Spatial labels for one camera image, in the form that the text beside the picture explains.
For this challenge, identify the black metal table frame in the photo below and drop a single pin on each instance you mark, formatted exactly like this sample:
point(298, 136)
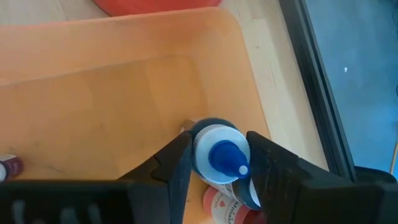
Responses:
point(314, 77)

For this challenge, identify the orange translucent plastic bin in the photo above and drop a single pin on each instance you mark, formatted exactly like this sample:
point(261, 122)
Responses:
point(93, 93)

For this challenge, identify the blue food colouring bottle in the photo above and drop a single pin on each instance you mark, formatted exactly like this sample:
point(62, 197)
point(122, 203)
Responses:
point(228, 155)

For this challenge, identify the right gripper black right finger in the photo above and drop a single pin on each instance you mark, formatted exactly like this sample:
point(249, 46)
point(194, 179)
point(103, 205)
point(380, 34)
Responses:
point(295, 193)

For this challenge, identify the red desk lamp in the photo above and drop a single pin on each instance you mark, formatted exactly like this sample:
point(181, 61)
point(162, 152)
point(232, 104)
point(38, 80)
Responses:
point(155, 6)

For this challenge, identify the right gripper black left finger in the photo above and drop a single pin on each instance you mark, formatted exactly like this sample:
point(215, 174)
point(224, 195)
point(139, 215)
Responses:
point(155, 193)

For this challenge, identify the purple food colouring bottle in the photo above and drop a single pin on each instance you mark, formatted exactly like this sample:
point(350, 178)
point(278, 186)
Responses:
point(12, 166)

